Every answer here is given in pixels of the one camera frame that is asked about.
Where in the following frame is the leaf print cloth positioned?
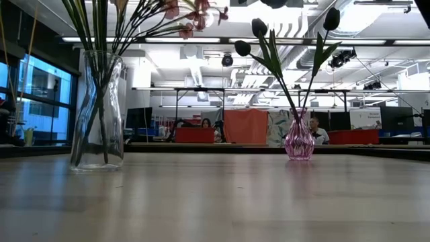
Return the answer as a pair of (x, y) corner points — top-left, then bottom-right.
(267, 110), (294, 148)

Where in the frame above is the black metal station frame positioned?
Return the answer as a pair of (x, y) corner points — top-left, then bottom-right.
(132, 87), (430, 129)

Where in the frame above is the clear glass vase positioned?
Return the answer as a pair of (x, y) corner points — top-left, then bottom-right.
(69, 50), (125, 173)

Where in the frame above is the pink striped glass vase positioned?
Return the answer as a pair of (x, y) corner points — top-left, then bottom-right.
(284, 107), (316, 161)

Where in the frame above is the yellow green cup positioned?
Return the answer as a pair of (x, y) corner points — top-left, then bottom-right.
(23, 126), (35, 147)

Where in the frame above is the black ceiling camera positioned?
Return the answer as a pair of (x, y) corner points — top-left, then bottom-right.
(220, 52), (234, 68)

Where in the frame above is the dark computer monitor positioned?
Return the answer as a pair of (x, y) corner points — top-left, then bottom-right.
(380, 106), (415, 132)
(125, 106), (153, 130)

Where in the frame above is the orange cloth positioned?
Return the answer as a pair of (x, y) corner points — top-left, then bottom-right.
(223, 108), (269, 145)

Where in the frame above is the artificial tulip with green leaves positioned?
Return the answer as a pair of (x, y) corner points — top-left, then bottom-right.
(234, 40), (300, 118)
(301, 7), (343, 112)
(251, 17), (300, 118)

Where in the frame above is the black ceiling spotlight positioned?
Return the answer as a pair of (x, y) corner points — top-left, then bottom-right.
(328, 48), (358, 71)

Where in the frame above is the red plastic bin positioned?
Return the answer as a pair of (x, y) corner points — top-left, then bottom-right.
(174, 126), (216, 145)
(327, 128), (380, 146)

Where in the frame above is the white poster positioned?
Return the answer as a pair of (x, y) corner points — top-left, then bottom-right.
(349, 108), (383, 130)

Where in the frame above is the person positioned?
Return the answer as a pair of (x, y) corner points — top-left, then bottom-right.
(308, 116), (331, 146)
(200, 117), (223, 144)

